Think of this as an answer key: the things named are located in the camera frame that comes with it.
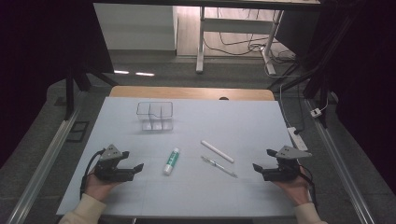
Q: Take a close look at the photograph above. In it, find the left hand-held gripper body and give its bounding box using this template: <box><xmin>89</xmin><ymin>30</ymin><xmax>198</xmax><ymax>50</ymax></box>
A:
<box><xmin>92</xmin><ymin>144</ymin><xmax>135</xmax><ymax>183</ymax></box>

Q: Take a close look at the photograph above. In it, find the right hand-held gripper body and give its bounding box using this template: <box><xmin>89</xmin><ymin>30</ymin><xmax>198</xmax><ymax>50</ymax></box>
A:
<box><xmin>262</xmin><ymin>145</ymin><xmax>313</xmax><ymax>183</ymax></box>

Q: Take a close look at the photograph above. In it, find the green and white glue stick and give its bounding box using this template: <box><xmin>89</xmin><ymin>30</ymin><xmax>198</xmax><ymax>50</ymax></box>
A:
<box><xmin>163</xmin><ymin>147</ymin><xmax>181</xmax><ymax>176</ymax></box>

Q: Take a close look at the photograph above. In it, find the clear pen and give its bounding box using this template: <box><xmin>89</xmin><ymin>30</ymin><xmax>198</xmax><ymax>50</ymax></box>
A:
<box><xmin>200</xmin><ymin>155</ymin><xmax>239</xmax><ymax>179</ymax></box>

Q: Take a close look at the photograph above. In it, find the white pen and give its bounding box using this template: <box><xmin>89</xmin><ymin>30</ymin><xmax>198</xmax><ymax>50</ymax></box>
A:
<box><xmin>200</xmin><ymin>139</ymin><xmax>235</xmax><ymax>164</ymax></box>

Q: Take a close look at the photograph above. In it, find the clear plastic organizer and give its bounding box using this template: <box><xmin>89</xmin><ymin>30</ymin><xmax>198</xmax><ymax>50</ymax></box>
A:
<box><xmin>135</xmin><ymin>101</ymin><xmax>174</xmax><ymax>132</ymax></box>

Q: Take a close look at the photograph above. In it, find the person's left hand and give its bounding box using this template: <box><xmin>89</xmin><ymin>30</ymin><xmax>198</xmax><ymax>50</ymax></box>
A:
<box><xmin>83</xmin><ymin>172</ymin><xmax>121</xmax><ymax>203</ymax></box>

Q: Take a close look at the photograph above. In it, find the person's right hand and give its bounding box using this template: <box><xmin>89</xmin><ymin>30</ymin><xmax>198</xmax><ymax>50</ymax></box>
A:
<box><xmin>273</xmin><ymin>166</ymin><xmax>311</xmax><ymax>207</ymax></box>

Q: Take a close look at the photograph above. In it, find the white power strip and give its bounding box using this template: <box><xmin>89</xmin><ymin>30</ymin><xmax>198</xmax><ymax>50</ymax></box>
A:
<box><xmin>287</xmin><ymin>126</ymin><xmax>309</xmax><ymax>152</ymax></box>

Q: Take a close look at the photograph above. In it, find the black stand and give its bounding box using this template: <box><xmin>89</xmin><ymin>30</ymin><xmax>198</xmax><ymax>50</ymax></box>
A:
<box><xmin>267</xmin><ymin>60</ymin><xmax>332</xmax><ymax>129</ymax></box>
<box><xmin>64</xmin><ymin>63</ymin><xmax>120</xmax><ymax>121</ymax></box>

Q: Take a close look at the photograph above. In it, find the dark curtain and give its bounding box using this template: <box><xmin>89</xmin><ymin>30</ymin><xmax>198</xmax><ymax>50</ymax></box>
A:
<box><xmin>275</xmin><ymin>0</ymin><xmax>396</xmax><ymax>195</ymax></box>
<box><xmin>0</xmin><ymin>0</ymin><xmax>115</xmax><ymax>169</ymax></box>

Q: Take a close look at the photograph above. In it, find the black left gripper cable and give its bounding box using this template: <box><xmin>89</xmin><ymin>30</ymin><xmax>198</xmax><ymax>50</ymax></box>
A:
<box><xmin>79</xmin><ymin>148</ymin><xmax>106</xmax><ymax>200</ymax></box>

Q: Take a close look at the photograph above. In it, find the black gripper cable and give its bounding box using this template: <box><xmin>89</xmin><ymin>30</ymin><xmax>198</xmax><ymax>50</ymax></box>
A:
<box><xmin>79</xmin><ymin>148</ymin><xmax>106</xmax><ymax>200</ymax></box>
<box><xmin>298</xmin><ymin>166</ymin><xmax>318</xmax><ymax>208</ymax></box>

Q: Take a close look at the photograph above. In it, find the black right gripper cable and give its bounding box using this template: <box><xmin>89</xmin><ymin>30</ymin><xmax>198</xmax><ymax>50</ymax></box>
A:
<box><xmin>298</xmin><ymin>166</ymin><xmax>318</xmax><ymax>208</ymax></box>

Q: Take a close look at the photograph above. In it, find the black floor frame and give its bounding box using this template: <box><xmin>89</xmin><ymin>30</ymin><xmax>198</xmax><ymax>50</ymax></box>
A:
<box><xmin>65</xmin><ymin>120</ymin><xmax>91</xmax><ymax>144</ymax></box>

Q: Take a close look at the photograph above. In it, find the metal rail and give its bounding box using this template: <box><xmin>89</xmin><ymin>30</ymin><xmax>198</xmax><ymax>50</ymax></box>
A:
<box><xmin>305</xmin><ymin>99</ymin><xmax>376</xmax><ymax>224</ymax></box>
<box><xmin>6</xmin><ymin>108</ymin><xmax>80</xmax><ymax>224</ymax></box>

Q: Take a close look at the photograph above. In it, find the tangle of floor cables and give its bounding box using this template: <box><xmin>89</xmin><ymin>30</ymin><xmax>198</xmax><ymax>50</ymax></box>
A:
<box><xmin>204</xmin><ymin>8</ymin><xmax>297</xmax><ymax>64</ymax></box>

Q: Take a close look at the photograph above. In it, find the white desk frame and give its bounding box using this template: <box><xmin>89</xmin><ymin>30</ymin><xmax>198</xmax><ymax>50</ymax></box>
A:
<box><xmin>195</xmin><ymin>6</ymin><xmax>285</xmax><ymax>76</ymax></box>

